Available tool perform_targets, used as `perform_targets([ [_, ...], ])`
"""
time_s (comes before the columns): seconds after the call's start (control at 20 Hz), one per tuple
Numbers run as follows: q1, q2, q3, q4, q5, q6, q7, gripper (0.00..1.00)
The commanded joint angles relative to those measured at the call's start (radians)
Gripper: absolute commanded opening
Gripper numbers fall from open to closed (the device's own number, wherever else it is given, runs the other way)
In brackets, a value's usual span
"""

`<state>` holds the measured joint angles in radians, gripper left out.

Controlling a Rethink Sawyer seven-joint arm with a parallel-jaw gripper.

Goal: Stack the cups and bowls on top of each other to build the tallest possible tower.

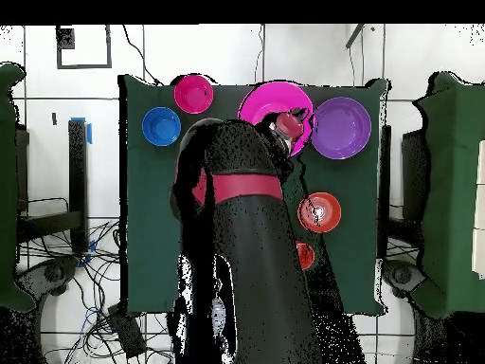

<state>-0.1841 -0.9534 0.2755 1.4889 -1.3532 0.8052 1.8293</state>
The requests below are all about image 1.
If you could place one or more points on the orange cup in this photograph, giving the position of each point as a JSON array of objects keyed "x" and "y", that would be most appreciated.
[{"x": 306, "y": 256}]

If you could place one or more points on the small dark blue bowl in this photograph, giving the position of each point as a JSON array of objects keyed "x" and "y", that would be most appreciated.
[{"x": 161, "y": 126}]

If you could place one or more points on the white box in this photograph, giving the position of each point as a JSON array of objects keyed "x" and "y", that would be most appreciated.
[{"x": 480, "y": 208}]

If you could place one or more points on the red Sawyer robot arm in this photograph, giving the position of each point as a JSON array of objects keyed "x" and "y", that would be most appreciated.
[{"x": 250, "y": 265}]

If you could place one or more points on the orange bowl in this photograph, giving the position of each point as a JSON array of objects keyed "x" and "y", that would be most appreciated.
[{"x": 326, "y": 216}]

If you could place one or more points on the black power brick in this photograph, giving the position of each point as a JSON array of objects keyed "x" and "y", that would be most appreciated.
[{"x": 127, "y": 333}]

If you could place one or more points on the large pink bowl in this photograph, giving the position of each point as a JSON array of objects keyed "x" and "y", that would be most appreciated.
[{"x": 276, "y": 98}]

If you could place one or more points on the dark green tablecloth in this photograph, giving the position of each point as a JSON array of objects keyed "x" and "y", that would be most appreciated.
[{"x": 151, "y": 227}]

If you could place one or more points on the black metal stand frame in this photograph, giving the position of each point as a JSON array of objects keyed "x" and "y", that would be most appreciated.
[{"x": 77, "y": 170}]

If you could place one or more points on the green cloth side table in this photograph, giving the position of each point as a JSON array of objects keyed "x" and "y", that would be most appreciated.
[
  {"x": 454, "y": 151},
  {"x": 7, "y": 189}
]

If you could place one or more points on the purple bowl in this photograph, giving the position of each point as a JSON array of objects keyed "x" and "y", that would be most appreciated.
[{"x": 341, "y": 128}]

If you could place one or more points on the black floor stand base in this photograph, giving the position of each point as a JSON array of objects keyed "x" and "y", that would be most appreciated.
[
  {"x": 401, "y": 275},
  {"x": 53, "y": 273}
]

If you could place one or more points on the red bowl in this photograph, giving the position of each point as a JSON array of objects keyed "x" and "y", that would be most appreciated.
[{"x": 193, "y": 94}]

